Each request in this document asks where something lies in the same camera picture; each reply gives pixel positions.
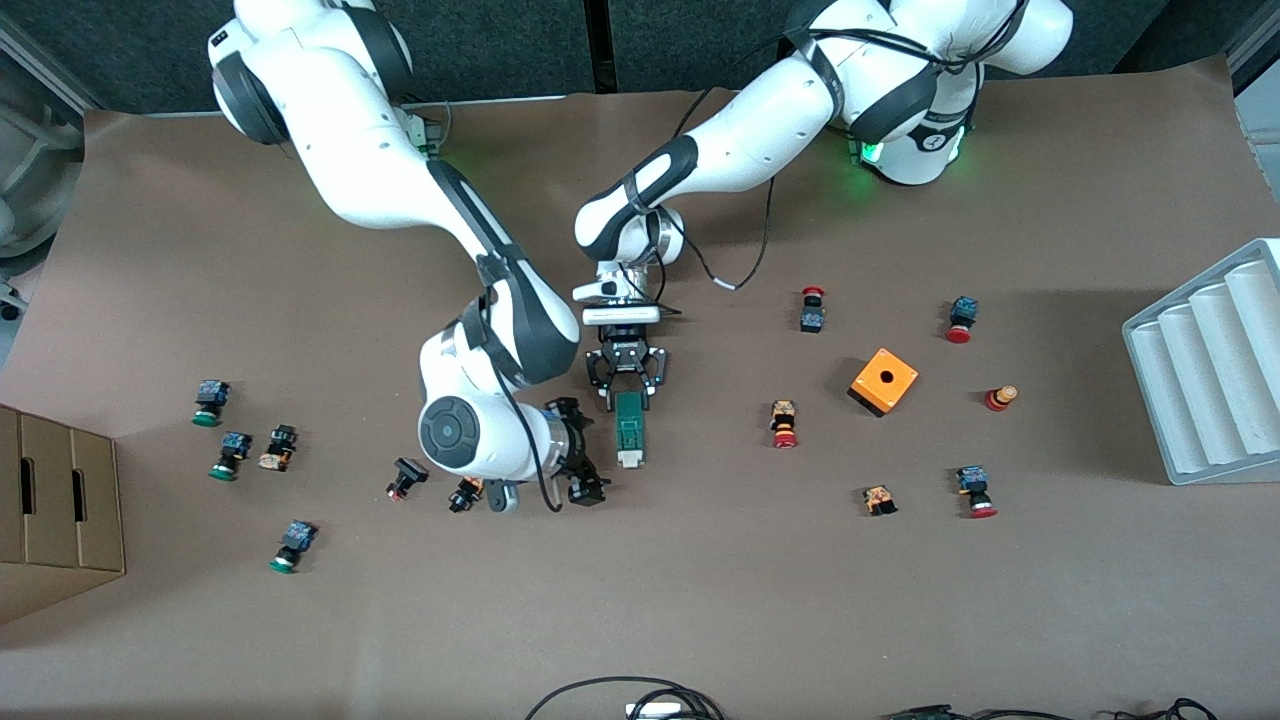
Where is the brown cardboard box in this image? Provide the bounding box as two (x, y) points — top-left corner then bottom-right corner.
(0, 403), (127, 626)

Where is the black looped cable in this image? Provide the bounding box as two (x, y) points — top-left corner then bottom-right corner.
(523, 676), (726, 720)

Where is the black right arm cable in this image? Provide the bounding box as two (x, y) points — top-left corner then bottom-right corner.
(478, 255), (563, 514)

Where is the grey ribbed tray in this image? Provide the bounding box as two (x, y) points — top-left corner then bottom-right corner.
(1122, 238), (1280, 487)

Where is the thin black cable bundle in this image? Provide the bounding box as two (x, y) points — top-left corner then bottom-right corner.
(880, 697), (1221, 720)

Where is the brown paper table cover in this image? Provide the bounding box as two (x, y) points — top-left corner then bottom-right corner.
(0, 55), (1280, 720)

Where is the orange button enclosure box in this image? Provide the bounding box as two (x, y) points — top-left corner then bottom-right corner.
(848, 347), (920, 418)

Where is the green push button blue block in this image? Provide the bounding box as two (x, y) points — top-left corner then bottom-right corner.
(208, 431), (253, 483)
(268, 519), (319, 576)
(191, 379), (232, 428)

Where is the black button red tip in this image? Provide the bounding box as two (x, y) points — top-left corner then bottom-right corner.
(385, 457), (430, 502)

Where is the green load switch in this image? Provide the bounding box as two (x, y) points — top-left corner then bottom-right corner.
(614, 390), (648, 469)

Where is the grey white equipment edge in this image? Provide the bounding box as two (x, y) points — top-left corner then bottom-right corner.
(1228, 25), (1280, 151)

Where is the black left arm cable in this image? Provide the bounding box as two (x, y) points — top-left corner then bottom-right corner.
(640, 85), (776, 319)

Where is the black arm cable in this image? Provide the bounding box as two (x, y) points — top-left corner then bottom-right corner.
(640, 85), (776, 319)
(478, 255), (563, 514)

